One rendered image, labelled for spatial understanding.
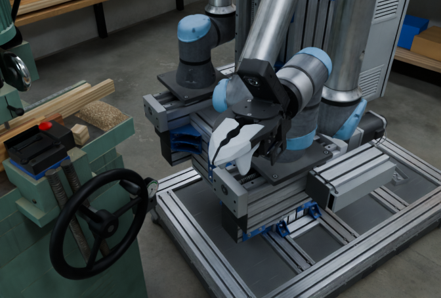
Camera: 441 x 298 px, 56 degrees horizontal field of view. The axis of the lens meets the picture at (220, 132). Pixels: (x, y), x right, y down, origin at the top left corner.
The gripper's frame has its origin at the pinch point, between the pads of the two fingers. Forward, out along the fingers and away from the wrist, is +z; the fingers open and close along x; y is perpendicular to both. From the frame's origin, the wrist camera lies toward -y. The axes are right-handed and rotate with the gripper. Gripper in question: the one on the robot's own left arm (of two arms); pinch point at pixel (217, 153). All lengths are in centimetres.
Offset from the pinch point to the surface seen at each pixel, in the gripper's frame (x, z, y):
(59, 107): 72, -25, 21
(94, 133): 60, -25, 26
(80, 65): 254, -169, 92
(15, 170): 57, 0, 21
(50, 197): 50, -1, 27
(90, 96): 71, -36, 22
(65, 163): 48, -7, 21
